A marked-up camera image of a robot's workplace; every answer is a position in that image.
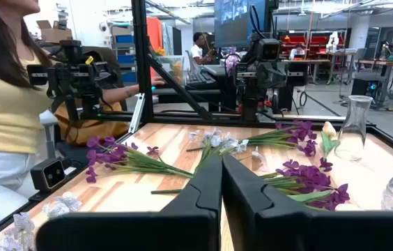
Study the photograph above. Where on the shelf with blue bins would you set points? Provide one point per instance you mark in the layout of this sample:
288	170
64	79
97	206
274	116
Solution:
125	52

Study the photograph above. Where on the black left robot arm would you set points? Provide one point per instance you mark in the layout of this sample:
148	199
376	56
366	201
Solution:
250	104

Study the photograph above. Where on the white artificial flower bunch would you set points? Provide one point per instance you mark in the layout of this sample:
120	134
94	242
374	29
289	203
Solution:
217	141
62	204

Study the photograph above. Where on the red storage shelf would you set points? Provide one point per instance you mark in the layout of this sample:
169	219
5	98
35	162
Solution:
315	39

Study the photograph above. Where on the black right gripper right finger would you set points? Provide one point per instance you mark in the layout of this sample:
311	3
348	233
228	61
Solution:
269	226

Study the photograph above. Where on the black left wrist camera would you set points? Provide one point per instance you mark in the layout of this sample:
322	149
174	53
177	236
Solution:
269	50

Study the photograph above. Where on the smooth clear glass vase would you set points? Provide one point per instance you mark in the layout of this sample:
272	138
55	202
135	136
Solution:
353	139

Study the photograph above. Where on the black aluminium frame post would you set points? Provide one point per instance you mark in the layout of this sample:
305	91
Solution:
142	52

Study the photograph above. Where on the large dark monitor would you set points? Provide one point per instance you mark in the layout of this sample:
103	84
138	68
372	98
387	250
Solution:
235	28

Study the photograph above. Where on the pale purple background flowers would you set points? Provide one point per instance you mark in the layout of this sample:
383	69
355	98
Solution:
232	62

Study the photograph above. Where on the white chair armrest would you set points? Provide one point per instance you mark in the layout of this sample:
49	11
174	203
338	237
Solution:
48	120

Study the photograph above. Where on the clear plastic bin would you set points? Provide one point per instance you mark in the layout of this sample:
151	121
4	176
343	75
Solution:
172	66

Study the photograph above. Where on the silver metal bracket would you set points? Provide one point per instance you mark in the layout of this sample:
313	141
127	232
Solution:
137	111

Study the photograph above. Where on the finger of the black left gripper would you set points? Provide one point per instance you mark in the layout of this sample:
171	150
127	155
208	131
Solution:
255	78
276	75

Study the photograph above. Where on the peach artificial tulip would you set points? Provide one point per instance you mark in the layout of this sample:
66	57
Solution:
329	129

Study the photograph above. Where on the black desk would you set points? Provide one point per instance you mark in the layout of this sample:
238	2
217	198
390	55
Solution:
182	92

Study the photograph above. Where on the person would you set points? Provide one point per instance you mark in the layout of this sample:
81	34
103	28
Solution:
297	52
92	129
5	111
197	52

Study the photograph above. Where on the brown cardboard box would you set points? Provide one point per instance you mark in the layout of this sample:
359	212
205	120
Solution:
55	35

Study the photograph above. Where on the orange panel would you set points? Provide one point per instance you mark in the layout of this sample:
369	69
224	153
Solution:
157	35

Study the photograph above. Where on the black computer tower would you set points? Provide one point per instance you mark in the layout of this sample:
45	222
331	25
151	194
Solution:
363	87

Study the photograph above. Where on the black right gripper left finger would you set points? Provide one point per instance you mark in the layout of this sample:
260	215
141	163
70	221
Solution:
182	226

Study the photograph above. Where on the black keyboard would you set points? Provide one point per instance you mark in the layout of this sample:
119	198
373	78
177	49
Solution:
200	79

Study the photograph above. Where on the black table-level camera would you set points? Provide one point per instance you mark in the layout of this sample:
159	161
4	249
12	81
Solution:
48	173

